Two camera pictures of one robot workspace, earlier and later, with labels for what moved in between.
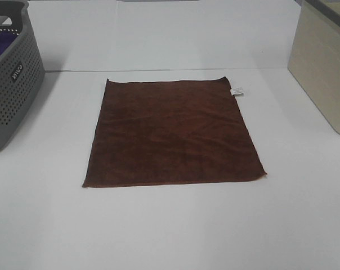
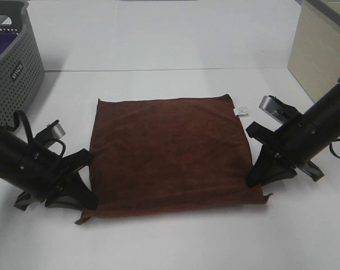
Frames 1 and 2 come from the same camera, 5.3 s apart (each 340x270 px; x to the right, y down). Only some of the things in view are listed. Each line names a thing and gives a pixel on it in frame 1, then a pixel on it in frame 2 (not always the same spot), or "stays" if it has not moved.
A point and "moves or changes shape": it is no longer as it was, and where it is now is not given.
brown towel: [170, 131] moves or changes shape
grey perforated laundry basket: [17, 75] stays
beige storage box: [320, 58] stays
